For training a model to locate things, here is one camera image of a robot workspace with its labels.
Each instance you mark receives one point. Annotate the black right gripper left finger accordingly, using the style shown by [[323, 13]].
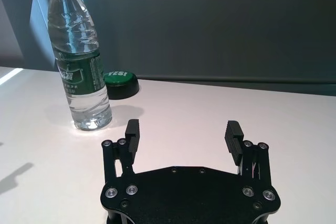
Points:
[[132, 140]]

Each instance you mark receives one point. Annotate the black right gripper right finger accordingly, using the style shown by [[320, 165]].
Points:
[[233, 140]]

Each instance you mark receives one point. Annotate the clear water bottle green label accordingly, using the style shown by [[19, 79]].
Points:
[[78, 77]]

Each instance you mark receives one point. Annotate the green YES button black base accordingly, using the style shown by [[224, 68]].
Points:
[[122, 85]]

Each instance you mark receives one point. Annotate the grey window frame glass strip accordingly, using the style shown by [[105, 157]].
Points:
[[39, 37]]

